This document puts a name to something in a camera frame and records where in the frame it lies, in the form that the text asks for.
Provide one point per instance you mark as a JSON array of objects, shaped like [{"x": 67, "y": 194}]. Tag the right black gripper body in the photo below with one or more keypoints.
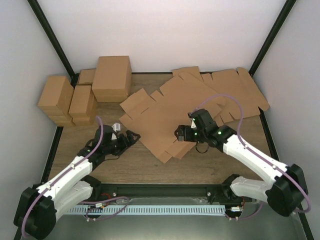
[{"x": 192, "y": 137}]

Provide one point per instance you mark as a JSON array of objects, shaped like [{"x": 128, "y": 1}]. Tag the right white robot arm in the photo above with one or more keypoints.
[{"x": 281, "y": 186}]

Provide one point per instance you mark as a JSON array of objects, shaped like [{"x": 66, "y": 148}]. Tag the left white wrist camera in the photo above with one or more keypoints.
[{"x": 116, "y": 128}]

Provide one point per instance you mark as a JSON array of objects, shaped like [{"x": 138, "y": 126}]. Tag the stack of flat cardboard blanks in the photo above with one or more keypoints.
[{"x": 236, "y": 83}]

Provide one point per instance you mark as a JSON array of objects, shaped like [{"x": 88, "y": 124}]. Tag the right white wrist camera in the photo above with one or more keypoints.
[{"x": 194, "y": 117}]

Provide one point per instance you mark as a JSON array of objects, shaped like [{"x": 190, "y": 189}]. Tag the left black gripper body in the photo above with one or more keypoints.
[{"x": 118, "y": 148}]

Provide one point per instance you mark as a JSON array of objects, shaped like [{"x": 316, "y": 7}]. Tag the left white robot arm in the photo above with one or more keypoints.
[{"x": 41, "y": 207}]

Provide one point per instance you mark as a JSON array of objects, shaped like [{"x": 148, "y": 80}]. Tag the large folded cardboard box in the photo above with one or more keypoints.
[{"x": 112, "y": 79}]

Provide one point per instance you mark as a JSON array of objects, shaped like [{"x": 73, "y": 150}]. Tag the black aluminium frame rail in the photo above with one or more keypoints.
[{"x": 160, "y": 190}]

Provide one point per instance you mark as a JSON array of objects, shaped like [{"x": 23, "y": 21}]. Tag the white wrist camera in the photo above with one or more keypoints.
[
  {"x": 116, "y": 128},
  {"x": 194, "y": 117}
]

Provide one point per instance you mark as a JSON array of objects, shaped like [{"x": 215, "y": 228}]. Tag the light blue slotted cable duct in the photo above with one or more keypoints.
[{"x": 151, "y": 210}]

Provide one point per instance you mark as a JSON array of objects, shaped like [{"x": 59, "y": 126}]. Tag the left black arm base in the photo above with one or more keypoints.
[{"x": 103, "y": 192}]

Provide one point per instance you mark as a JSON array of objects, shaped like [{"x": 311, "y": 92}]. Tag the rear small cardboard box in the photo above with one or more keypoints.
[{"x": 86, "y": 77}]

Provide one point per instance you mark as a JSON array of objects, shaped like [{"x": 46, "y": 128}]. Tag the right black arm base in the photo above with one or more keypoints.
[{"x": 222, "y": 194}]

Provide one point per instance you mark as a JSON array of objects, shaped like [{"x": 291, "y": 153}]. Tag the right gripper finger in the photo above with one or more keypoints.
[
  {"x": 181, "y": 138},
  {"x": 180, "y": 131}
]

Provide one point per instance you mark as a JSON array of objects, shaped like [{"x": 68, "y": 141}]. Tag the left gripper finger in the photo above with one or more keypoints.
[
  {"x": 137, "y": 137},
  {"x": 129, "y": 137}
]

